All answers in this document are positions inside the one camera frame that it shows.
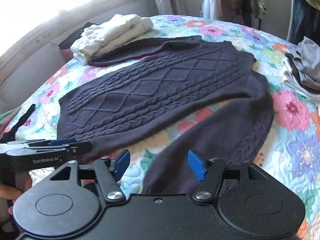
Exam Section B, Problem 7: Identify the clothes rack with dark garments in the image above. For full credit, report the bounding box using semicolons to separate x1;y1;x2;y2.
201;0;266;29

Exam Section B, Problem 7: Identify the dark purple knit sweater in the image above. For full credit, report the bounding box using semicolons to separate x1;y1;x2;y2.
57;36;274;195

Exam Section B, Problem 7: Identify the grey folded garment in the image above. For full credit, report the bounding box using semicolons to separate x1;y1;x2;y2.
282;36;319;103

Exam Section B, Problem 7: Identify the folded white blanket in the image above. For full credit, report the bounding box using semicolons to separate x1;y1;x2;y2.
71;14;153;65

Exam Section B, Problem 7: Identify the black garment under blanket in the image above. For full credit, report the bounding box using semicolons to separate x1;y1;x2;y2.
59;22;93;50

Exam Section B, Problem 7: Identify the floral quilt bedspread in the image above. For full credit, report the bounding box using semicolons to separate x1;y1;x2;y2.
16;15;319;239

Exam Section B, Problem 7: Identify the person's left hand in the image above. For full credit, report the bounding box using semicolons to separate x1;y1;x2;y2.
0;175;33;203

